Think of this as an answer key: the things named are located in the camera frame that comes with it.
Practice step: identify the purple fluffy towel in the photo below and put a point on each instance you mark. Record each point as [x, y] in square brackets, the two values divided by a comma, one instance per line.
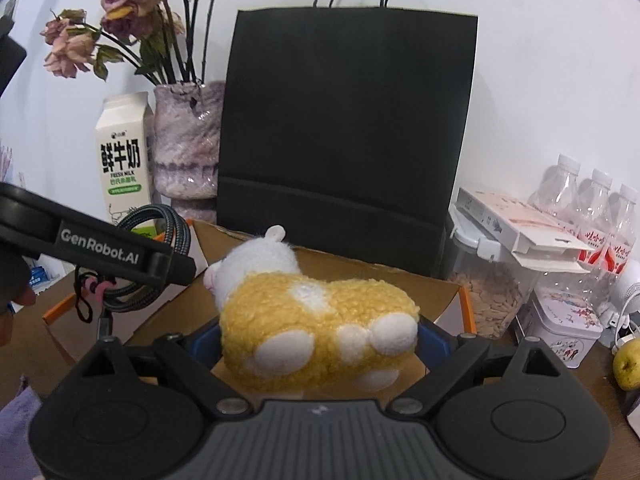
[17, 425]

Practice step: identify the dark flat object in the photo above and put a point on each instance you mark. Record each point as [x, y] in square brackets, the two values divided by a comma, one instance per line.
[9, 55]

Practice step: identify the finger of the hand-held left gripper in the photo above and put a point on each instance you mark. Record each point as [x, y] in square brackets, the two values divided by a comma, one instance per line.
[172, 267]

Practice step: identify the fuzzy purple vase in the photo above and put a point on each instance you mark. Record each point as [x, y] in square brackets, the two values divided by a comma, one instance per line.
[187, 145]

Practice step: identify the black paper bag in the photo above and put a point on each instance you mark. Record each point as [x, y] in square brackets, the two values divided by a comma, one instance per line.
[345, 135]

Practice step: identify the clear water bottle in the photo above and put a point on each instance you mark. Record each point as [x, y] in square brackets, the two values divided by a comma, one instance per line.
[595, 210]
[555, 195]
[625, 230]

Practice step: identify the blue white packet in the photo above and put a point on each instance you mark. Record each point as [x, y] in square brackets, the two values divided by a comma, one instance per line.
[42, 277]

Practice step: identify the yellow green apple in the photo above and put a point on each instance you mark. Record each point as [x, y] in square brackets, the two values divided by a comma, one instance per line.
[629, 362]

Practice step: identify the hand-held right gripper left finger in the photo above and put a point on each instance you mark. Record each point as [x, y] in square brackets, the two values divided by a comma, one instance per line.
[202, 345]

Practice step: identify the white printed tin box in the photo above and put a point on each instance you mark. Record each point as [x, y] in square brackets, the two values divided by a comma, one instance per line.
[562, 325]

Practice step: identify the dried rose bouquet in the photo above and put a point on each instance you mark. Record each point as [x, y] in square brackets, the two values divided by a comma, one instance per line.
[135, 15]

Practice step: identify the clear container white lid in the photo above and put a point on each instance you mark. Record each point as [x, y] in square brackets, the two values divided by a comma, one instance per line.
[487, 290]

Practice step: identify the person's left hand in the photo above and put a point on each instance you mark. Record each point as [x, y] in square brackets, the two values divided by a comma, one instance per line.
[15, 285]

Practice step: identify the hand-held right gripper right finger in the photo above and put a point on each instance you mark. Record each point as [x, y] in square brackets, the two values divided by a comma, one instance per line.
[435, 342]

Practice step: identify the yellow white plush toy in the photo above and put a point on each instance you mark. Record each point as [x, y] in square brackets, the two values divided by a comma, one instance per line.
[300, 320]

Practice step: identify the white green milk carton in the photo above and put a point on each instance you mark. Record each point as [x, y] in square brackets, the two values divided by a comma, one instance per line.
[122, 160]

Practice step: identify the cardboard box orange trim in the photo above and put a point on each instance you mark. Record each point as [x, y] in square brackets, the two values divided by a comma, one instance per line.
[165, 320]

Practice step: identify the white flat carton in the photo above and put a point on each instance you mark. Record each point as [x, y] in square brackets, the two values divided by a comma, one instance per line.
[520, 225]

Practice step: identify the white round device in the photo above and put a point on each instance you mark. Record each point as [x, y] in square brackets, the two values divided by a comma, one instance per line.
[627, 290]

